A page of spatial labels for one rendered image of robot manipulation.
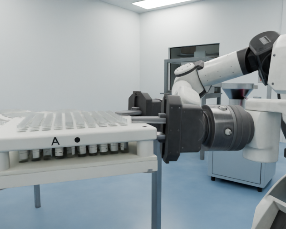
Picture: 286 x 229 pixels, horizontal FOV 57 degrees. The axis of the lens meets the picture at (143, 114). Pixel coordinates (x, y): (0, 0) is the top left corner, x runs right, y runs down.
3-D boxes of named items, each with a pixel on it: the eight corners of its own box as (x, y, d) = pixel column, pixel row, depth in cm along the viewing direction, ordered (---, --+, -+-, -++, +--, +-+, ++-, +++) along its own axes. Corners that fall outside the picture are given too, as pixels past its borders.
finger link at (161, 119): (130, 120, 49) (162, 121, 50) (132, 123, 46) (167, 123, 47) (130, 112, 48) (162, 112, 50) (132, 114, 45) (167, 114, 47)
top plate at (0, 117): (-8, 119, 147) (-9, 115, 147) (36, 115, 164) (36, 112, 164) (6, 124, 130) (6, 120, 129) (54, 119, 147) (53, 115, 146)
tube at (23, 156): (19, 175, 40) (15, 126, 39) (20, 172, 41) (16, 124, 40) (28, 174, 40) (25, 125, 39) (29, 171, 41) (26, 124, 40)
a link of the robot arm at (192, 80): (165, 91, 85) (169, 75, 103) (177, 118, 89) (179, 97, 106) (197, 79, 82) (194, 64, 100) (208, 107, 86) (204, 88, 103)
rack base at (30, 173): (-16, 191, 35) (-18, 173, 35) (15, 148, 58) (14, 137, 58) (158, 171, 42) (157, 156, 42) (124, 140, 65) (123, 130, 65)
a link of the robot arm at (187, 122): (174, 94, 43) (241, 96, 45) (159, 92, 52) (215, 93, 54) (170, 170, 44) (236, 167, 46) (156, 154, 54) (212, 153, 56)
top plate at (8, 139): (-19, 154, 34) (-21, 139, 34) (13, 126, 58) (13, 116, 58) (157, 140, 42) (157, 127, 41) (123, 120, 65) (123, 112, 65)
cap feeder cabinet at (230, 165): (206, 180, 311) (208, 116, 301) (224, 168, 355) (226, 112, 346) (263, 194, 272) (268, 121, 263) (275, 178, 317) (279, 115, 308)
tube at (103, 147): (101, 166, 43) (99, 121, 42) (100, 164, 44) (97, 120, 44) (109, 165, 44) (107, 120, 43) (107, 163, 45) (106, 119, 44)
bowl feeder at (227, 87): (215, 115, 312) (217, 83, 307) (227, 112, 340) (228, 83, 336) (259, 118, 282) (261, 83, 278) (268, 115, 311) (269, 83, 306)
